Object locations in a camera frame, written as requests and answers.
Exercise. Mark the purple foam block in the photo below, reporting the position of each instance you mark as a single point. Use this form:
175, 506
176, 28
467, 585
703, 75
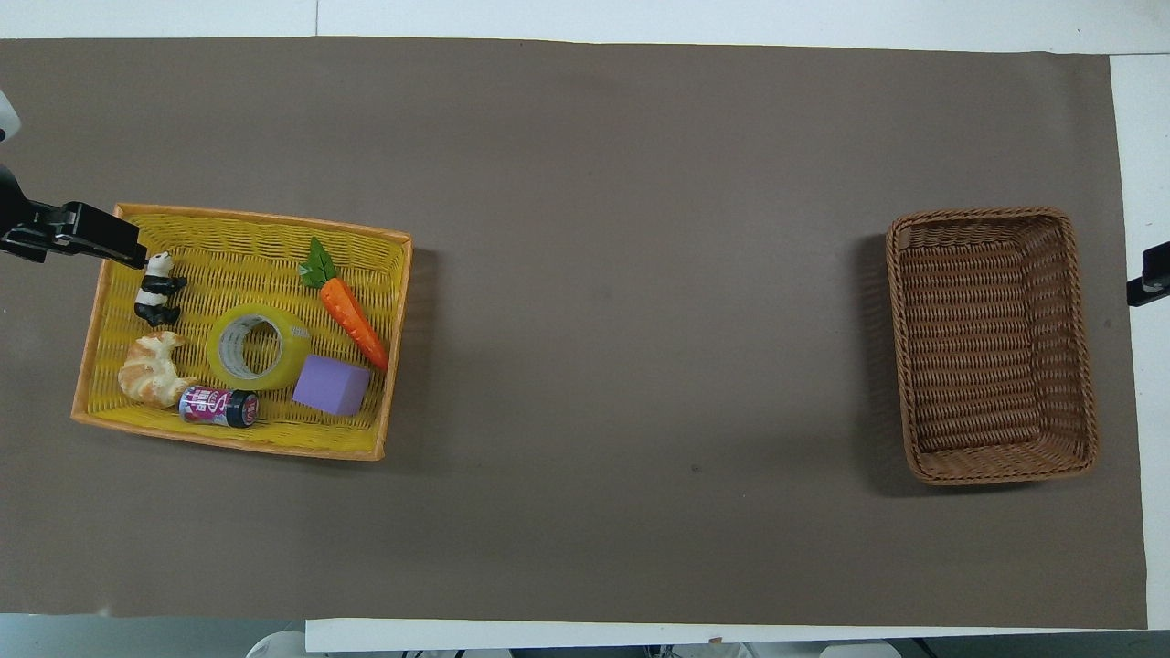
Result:
331, 386

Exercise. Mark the yellow tape roll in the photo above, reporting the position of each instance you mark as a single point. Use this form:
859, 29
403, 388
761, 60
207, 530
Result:
297, 352

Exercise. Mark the brown wicker basket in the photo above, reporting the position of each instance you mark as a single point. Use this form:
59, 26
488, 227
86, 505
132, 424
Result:
987, 366

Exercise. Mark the panda figurine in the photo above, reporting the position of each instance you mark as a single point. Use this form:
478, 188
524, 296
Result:
157, 291

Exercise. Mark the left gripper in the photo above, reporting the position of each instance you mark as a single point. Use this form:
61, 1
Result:
9, 203

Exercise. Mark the small bottle with black cap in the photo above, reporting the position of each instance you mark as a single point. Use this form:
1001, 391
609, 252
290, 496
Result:
208, 405

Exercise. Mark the yellow woven basket orange rim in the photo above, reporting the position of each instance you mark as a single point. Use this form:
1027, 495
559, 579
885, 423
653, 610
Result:
274, 274

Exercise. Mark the toy croissant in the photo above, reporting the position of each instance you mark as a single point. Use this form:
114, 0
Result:
151, 370

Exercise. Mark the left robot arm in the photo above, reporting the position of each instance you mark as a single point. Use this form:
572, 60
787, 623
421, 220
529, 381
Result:
5, 115

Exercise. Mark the toy carrot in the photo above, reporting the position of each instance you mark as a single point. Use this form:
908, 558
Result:
348, 312

